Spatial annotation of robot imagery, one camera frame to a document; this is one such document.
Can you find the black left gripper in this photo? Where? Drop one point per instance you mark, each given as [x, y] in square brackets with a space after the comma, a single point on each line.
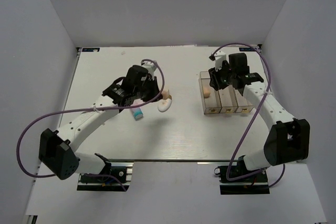
[154, 83]

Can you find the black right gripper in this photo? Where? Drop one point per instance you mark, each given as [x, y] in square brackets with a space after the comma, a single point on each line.
[214, 82]

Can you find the gourd-shaped peach makeup sponge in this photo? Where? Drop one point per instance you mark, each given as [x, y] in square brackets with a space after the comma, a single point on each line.
[206, 92]

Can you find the white pink teal spray bottle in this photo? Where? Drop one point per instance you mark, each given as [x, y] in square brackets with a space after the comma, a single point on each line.
[137, 112]

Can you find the white oval sunscreen bottle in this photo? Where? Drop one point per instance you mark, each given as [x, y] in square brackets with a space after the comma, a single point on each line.
[164, 104]

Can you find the round peach makeup sponge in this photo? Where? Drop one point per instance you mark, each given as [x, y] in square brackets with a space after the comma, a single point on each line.
[166, 94]

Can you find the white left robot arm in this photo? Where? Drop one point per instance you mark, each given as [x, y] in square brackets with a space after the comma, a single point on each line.
[58, 149]

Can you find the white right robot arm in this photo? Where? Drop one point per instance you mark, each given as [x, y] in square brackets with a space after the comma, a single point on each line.
[288, 137]

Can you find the clear three-compartment organizer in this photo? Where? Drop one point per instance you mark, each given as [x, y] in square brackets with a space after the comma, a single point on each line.
[224, 101]

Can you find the blue table corner sticker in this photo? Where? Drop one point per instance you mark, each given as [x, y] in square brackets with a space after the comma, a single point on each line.
[244, 49]

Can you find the left blue corner sticker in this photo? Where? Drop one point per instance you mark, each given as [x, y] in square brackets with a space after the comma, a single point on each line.
[90, 49]

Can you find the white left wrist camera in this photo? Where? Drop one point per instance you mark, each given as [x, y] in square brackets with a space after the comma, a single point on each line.
[149, 65]

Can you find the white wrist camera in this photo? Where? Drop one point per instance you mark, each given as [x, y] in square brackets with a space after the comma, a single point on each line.
[149, 65]
[218, 58]

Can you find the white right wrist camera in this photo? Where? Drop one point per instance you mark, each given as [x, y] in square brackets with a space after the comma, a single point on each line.
[218, 58]

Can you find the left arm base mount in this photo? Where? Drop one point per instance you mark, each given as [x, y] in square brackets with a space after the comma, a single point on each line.
[117, 178]

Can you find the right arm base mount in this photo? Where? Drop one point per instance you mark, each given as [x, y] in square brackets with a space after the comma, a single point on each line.
[256, 184]

